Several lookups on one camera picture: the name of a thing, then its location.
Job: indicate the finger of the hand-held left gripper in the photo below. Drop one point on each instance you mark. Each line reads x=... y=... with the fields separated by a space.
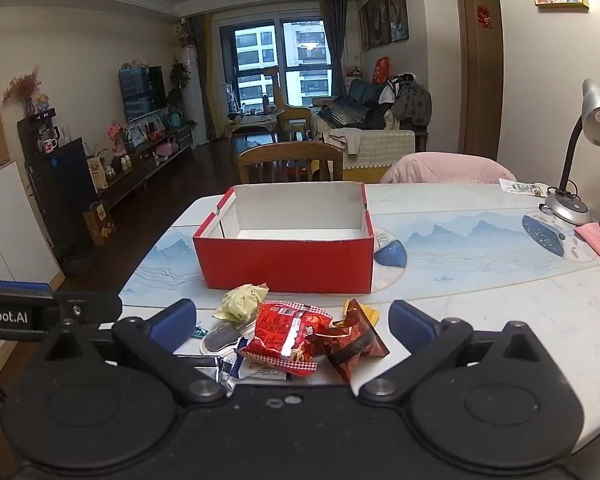
x=20 y=288
x=95 y=307

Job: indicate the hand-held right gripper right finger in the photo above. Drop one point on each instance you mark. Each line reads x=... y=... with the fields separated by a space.
x=412 y=324

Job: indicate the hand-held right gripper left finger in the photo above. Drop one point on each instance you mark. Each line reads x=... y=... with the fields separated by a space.
x=172 y=322

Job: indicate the small yellow snack packet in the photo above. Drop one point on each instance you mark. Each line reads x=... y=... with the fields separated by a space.
x=367 y=314

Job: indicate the clear spoon-shaped packet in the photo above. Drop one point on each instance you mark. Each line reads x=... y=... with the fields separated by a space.
x=220 y=339

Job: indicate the brown foil snack packet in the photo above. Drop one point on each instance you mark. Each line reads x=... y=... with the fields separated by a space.
x=352 y=347

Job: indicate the pale yellow snack packet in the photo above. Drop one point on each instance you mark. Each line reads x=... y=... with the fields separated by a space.
x=240 y=302

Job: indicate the blue and white snack packet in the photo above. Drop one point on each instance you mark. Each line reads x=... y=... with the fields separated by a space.
x=257 y=371

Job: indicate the red snack packet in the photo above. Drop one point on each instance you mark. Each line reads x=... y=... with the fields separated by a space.
x=280 y=332

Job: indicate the red cardboard box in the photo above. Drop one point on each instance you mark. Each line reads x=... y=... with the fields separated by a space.
x=280 y=260

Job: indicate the white cabinet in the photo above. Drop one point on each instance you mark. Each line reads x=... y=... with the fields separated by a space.
x=10 y=225

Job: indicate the brown paper bag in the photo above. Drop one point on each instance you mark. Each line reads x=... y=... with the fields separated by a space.
x=100 y=224

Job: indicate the black cabinet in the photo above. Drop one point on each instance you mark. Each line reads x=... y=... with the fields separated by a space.
x=60 y=195

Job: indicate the dark television cabinet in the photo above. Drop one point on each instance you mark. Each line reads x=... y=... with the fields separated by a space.
x=145 y=170

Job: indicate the pink jacket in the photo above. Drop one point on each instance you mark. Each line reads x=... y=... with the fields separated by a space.
x=445 y=167

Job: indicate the pink toy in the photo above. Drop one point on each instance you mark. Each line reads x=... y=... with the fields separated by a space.
x=166 y=147

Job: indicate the pink flowers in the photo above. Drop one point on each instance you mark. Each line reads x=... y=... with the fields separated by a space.
x=117 y=132

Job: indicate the white printed paper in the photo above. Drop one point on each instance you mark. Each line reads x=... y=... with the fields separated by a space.
x=525 y=188

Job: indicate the sofa with cream cover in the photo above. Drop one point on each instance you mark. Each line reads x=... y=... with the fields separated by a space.
x=375 y=147

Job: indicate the dried flowers in vase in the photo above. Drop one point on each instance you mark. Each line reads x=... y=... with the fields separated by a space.
x=22 y=87

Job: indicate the wooden chair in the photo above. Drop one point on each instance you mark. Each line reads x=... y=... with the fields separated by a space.
x=290 y=152

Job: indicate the wooden coffee table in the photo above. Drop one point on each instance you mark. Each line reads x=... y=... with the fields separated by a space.
x=252 y=125

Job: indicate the flat screen television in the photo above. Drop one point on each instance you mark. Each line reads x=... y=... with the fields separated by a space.
x=142 y=92

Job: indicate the pile of clothes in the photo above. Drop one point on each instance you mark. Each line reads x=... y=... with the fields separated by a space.
x=410 y=100

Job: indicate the white standing air conditioner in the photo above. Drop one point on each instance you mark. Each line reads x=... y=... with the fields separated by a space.
x=192 y=95

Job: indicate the grey and yellow curtain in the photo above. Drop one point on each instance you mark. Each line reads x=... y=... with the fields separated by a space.
x=205 y=85
x=334 y=45

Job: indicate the green potted plant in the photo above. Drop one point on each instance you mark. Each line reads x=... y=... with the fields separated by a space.
x=179 y=80

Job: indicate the yellow giraffe toy chair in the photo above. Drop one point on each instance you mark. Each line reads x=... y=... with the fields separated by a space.
x=292 y=110

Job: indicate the red bag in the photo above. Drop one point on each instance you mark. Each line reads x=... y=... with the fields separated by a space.
x=381 y=69

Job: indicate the wooden door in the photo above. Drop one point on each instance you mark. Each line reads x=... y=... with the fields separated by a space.
x=477 y=75

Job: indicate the grey desk lamp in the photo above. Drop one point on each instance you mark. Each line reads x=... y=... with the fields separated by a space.
x=592 y=110

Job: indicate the window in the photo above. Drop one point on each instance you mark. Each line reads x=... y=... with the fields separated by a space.
x=280 y=55

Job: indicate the small dark framed picture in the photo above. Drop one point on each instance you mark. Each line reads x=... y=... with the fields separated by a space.
x=364 y=27

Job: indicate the medium dark framed picture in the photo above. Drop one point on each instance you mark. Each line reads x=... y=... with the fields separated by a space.
x=379 y=17

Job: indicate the red door decoration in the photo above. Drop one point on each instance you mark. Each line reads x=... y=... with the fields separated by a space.
x=485 y=16

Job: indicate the large dark framed picture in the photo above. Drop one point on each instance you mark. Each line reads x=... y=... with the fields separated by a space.
x=397 y=7

